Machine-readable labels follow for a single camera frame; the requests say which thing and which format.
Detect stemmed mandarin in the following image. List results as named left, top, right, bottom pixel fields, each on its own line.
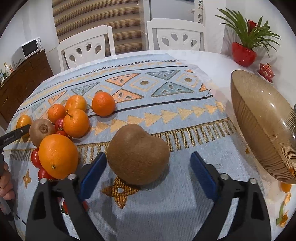
left=63, top=108, right=90, bottom=138

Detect bottles on sideboard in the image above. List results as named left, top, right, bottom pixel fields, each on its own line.
left=1, top=62, right=13, bottom=85

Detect large orange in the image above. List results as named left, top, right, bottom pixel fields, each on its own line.
left=39, top=134, right=79, bottom=180

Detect small mandarin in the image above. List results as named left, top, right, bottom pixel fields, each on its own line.
left=48, top=104, right=66, bottom=123

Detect left white chair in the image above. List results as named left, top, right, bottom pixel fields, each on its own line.
left=57, top=25, right=116, bottom=71

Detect person's left hand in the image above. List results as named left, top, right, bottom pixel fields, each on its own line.
left=0, top=162, right=15, bottom=200

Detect large brown kiwi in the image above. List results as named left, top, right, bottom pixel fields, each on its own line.
left=107, top=124, right=170, bottom=185

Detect striped window blind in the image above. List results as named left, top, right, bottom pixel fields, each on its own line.
left=52, top=0, right=142, bottom=54

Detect patterned blue table runner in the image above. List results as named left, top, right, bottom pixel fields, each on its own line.
left=4, top=54, right=271, bottom=240

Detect white refrigerator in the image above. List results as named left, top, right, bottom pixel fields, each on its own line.
left=138, top=1, right=205, bottom=50

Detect cherry tomato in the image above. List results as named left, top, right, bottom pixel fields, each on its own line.
left=38, top=168, right=57, bottom=181
left=61, top=200, right=89, bottom=215
left=56, top=130, right=72, bottom=139
left=55, top=118, right=64, bottom=131
left=31, top=148, right=42, bottom=169

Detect amber glass bowl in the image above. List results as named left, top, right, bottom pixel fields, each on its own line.
left=230, top=70, right=295, bottom=184

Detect red star ornament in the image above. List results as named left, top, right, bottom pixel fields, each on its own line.
left=257, top=63, right=275, bottom=84

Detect red potted plant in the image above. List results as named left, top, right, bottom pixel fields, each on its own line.
left=217, top=8, right=281, bottom=67

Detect small brown kiwi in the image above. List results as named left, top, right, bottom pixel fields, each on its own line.
left=29, top=119, right=56, bottom=148

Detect white chair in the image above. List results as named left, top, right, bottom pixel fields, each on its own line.
left=57, top=25, right=116, bottom=71
left=147, top=18, right=208, bottom=52

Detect brown wooden sideboard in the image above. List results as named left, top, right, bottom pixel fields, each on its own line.
left=0, top=50, right=53, bottom=130

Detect right white chair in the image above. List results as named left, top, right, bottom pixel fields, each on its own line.
left=147, top=18, right=208, bottom=52

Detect white microwave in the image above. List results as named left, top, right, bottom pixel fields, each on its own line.
left=11, top=37, right=43, bottom=70

